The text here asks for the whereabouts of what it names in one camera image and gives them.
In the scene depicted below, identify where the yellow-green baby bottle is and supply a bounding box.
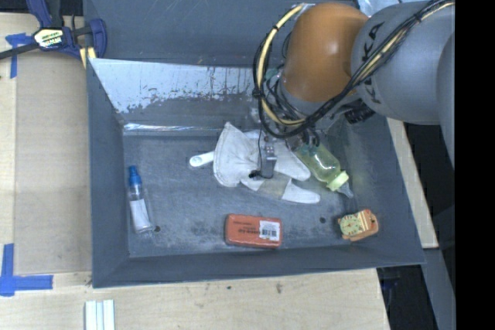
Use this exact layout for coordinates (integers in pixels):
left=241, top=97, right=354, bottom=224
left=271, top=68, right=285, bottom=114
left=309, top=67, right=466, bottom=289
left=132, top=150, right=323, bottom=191
left=292, top=141, right=354, bottom=199

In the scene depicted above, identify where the white plastic spoon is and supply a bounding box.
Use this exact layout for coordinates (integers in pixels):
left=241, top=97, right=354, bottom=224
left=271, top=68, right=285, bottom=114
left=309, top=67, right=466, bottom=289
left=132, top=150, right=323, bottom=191
left=189, top=151, right=216, bottom=168

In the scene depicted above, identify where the orange flat box with barcode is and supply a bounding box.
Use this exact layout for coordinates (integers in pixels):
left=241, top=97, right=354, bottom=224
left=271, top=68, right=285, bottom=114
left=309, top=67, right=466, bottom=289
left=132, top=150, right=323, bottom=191
left=224, top=213, right=283, bottom=250

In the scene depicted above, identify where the clear spray bottle blue cap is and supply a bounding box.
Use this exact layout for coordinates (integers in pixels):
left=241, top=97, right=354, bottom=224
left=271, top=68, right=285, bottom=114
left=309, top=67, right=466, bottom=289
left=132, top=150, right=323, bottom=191
left=127, top=165, right=155, bottom=235

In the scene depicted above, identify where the black cylinder on white bracket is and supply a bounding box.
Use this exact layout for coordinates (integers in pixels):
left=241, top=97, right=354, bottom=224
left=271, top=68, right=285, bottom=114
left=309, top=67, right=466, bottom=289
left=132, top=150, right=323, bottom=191
left=345, top=105, right=375, bottom=124

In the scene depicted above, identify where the grey metal bin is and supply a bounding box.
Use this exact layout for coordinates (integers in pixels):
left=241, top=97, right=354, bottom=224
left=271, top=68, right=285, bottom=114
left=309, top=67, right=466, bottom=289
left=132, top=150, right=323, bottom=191
left=81, top=0, right=427, bottom=289

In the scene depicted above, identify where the orange toy clock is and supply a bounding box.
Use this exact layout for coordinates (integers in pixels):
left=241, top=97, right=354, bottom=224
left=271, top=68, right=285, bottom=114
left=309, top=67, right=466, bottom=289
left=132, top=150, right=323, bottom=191
left=337, top=209, right=380, bottom=243

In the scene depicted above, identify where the white work glove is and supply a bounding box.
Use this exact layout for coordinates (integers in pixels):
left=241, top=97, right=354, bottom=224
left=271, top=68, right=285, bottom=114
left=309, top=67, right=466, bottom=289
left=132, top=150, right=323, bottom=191
left=212, top=121, right=322, bottom=205

